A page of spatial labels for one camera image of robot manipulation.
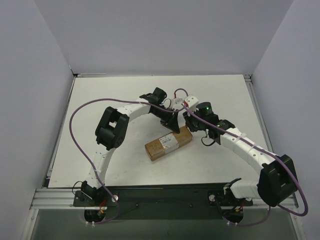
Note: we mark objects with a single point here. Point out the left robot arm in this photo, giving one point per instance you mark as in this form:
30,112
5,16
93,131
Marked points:
111,132

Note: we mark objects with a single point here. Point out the brown cardboard express box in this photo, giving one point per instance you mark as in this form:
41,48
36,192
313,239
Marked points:
168,143

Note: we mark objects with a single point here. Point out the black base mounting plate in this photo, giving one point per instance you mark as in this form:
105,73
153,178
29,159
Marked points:
199,201

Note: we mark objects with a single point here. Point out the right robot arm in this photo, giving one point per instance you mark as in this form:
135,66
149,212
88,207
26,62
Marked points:
277,178

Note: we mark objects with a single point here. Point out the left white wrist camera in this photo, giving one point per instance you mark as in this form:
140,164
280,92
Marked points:
176,103

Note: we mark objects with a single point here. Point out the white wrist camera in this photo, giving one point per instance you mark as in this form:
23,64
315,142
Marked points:
191,102
176,103

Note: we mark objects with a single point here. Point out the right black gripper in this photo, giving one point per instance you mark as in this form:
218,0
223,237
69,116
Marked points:
189,120

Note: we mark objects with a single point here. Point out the aluminium front rail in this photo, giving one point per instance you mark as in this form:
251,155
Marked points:
63,198

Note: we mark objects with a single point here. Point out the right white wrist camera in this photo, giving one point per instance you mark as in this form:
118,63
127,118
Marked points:
191,102

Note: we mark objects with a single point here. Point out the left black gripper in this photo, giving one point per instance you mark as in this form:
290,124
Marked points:
171,120

